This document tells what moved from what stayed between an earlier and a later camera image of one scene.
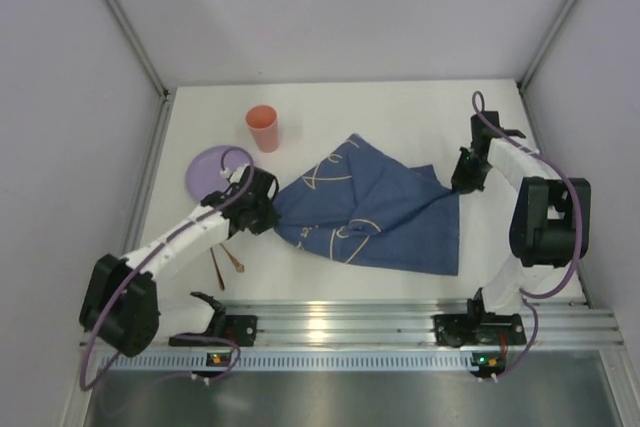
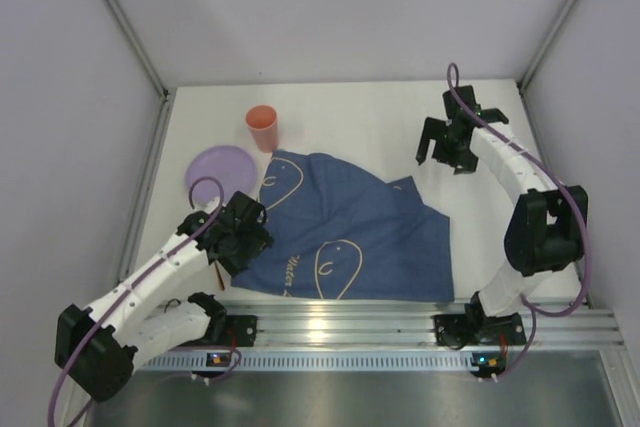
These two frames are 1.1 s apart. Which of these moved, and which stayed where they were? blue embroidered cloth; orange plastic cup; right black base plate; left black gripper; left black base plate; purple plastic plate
Moved: blue embroidered cloth; left black gripper
Stayed: purple plastic plate; right black base plate; left black base plate; orange plastic cup
